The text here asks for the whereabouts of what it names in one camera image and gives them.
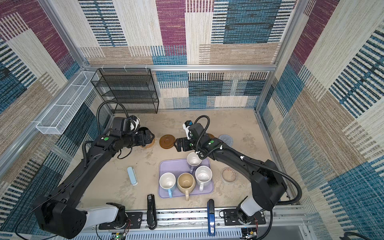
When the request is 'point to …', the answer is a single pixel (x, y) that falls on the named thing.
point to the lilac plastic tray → (177, 166)
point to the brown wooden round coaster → (167, 141)
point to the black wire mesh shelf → (133, 87)
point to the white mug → (203, 176)
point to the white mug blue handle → (167, 181)
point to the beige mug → (186, 183)
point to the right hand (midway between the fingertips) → (181, 144)
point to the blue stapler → (210, 217)
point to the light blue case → (132, 175)
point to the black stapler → (151, 217)
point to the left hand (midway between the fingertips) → (147, 135)
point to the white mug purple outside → (193, 159)
